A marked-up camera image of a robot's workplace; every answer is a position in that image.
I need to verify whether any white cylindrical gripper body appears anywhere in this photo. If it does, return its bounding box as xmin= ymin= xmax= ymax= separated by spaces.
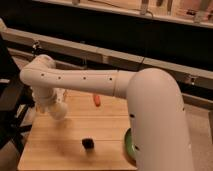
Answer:
xmin=34 ymin=95 xmax=67 ymax=120

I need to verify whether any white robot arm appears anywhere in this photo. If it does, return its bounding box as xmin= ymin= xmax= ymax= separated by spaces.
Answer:
xmin=20 ymin=54 xmax=194 ymax=171

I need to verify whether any small black eraser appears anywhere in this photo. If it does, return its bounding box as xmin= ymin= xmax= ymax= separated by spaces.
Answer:
xmin=82 ymin=138 xmax=94 ymax=149

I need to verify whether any white plastic bottle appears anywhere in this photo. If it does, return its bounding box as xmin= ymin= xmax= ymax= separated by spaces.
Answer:
xmin=57 ymin=89 xmax=67 ymax=102

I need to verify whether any black chair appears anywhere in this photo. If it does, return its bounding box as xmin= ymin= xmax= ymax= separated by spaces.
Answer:
xmin=0 ymin=35 xmax=35 ymax=153

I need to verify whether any small orange carrot toy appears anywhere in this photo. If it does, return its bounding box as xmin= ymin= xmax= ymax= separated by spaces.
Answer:
xmin=93 ymin=94 xmax=101 ymax=107

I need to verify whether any green ribbed plate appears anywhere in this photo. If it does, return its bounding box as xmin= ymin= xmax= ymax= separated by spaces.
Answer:
xmin=124 ymin=129 xmax=136 ymax=162

